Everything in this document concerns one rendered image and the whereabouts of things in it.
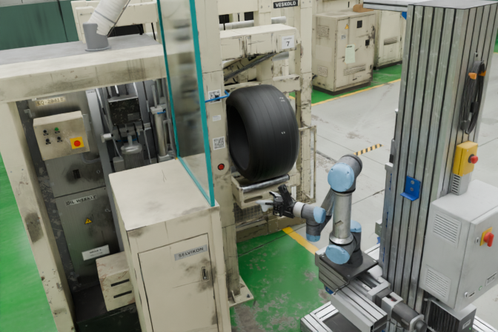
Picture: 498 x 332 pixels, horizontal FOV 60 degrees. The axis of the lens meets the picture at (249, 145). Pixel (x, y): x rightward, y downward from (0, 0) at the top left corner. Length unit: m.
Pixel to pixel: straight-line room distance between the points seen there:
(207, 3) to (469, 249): 1.69
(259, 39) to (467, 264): 1.71
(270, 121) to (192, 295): 1.04
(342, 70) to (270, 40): 4.46
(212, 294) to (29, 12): 9.88
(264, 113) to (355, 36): 4.94
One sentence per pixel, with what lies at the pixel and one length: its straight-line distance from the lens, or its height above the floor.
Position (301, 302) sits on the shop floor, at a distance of 3.24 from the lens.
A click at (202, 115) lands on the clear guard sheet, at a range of 1.70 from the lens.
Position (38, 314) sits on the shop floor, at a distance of 3.60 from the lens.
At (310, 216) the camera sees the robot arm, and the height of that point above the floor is 1.05.
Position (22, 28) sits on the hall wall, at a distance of 11.42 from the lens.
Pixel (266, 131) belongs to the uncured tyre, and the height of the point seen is 1.31.
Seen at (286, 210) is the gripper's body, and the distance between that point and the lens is 2.27.
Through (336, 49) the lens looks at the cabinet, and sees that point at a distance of 7.07.
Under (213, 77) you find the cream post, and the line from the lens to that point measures 2.46.
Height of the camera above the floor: 2.27
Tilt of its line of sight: 24 degrees down
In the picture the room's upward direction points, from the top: 3 degrees counter-clockwise
